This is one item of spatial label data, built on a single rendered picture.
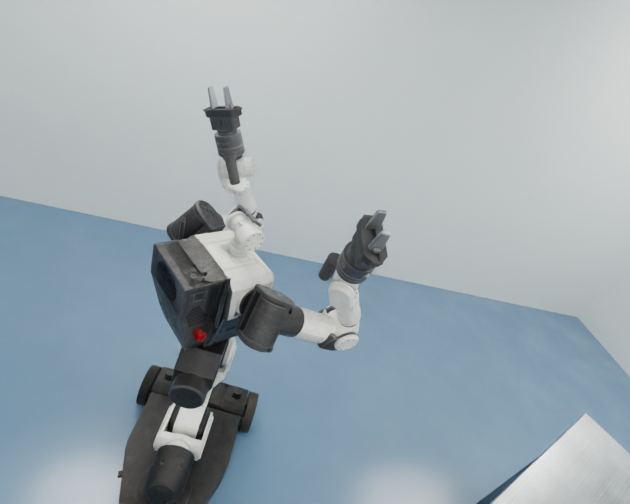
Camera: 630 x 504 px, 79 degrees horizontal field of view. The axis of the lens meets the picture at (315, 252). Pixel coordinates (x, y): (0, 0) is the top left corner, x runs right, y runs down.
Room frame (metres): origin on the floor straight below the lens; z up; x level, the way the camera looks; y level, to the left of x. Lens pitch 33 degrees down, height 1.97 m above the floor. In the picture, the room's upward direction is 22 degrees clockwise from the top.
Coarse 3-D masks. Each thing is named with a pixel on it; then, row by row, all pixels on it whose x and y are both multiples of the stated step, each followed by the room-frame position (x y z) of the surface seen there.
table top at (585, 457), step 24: (576, 432) 1.16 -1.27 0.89; (600, 432) 1.21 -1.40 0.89; (552, 456) 0.99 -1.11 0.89; (576, 456) 1.03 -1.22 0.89; (600, 456) 1.08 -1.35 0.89; (624, 456) 1.13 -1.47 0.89; (528, 480) 0.85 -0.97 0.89; (552, 480) 0.89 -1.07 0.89; (576, 480) 0.93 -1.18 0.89; (600, 480) 0.97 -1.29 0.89; (624, 480) 1.01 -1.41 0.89
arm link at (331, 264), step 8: (328, 256) 0.79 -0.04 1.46; (336, 256) 0.80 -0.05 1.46; (328, 264) 0.79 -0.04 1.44; (336, 264) 0.78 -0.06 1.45; (320, 272) 0.82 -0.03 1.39; (328, 272) 0.80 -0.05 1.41; (336, 272) 0.79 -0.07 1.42; (336, 280) 0.78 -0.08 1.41; (344, 280) 0.76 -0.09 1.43; (352, 280) 0.75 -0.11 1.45; (360, 280) 0.76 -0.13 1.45; (352, 288) 0.78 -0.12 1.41
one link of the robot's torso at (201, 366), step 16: (192, 352) 0.76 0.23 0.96; (208, 352) 0.78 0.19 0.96; (176, 368) 0.72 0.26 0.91; (192, 368) 0.73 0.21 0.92; (208, 368) 0.75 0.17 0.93; (176, 384) 0.68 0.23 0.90; (192, 384) 0.69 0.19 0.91; (208, 384) 0.73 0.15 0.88; (176, 400) 0.67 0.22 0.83; (192, 400) 0.67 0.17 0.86
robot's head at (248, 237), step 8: (232, 216) 0.90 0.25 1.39; (240, 216) 0.91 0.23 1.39; (232, 224) 0.89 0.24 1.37; (240, 224) 0.88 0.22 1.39; (248, 224) 0.88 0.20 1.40; (240, 232) 0.86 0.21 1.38; (248, 232) 0.85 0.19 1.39; (256, 232) 0.86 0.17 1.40; (232, 240) 0.88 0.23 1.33; (240, 240) 0.85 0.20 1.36; (248, 240) 0.84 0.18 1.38; (256, 240) 0.86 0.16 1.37; (232, 248) 0.87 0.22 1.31; (240, 248) 0.87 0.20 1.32; (248, 248) 0.85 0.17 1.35; (256, 248) 0.87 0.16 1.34
